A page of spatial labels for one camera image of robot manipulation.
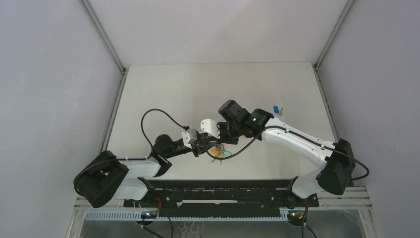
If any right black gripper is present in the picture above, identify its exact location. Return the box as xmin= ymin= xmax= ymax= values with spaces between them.
xmin=211 ymin=122 xmax=242 ymax=146

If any metal key organizer ring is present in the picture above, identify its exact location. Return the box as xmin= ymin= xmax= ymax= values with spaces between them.
xmin=209 ymin=143 xmax=233 ymax=165

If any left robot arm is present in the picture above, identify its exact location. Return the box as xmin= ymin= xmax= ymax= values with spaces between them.
xmin=73 ymin=130 xmax=220 ymax=208

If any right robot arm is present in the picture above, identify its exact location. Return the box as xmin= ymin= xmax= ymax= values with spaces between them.
xmin=217 ymin=100 xmax=356 ymax=206

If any blue tagged key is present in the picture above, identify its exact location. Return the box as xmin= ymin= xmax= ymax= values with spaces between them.
xmin=273 ymin=106 xmax=283 ymax=116

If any left green circuit board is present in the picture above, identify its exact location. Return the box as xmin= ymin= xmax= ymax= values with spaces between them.
xmin=141 ymin=211 xmax=158 ymax=220

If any green circuit board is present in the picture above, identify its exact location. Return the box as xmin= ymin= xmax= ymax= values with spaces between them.
xmin=141 ymin=211 xmax=158 ymax=220
xmin=287 ymin=210 xmax=308 ymax=227

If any right green circuit board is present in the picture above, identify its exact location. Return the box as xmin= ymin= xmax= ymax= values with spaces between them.
xmin=287 ymin=210 xmax=308 ymax=227

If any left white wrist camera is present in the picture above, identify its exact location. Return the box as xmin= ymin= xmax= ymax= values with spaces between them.
xmin=181 ymin=128 xmax=198 ymax=149

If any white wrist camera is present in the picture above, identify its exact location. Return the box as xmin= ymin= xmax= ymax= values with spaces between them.
xmin=181 ymin=128 xmax=198 ymax=149
xmin=199 ymin=119 xmax=220 ymax=139

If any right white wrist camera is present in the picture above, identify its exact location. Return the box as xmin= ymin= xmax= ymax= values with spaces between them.
xmin=199 ymin=119 xmax=220 ymax=139

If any left black camera cable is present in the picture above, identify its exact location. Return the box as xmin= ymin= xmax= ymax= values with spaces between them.
xmin=73 ymin=109 xmax=190 ymax=194

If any black camera cable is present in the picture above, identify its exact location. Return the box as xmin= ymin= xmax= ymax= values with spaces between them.
xmin=73 ymin=109 xmax=190 ymax=194
xmin=206 ymin=125 xmax=370 ymax=182

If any right black camera cable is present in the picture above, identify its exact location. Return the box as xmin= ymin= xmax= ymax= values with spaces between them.
xmin=206 ymin=125 xmax=370 ymax=182

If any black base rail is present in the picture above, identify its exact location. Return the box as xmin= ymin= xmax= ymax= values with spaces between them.
xmin=123 ymin=179 xmax=319 ymax=218

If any white slotted cable duct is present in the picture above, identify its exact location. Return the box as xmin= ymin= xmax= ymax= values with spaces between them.
xmin=84 ymin=210 xmax=289 ymax=222

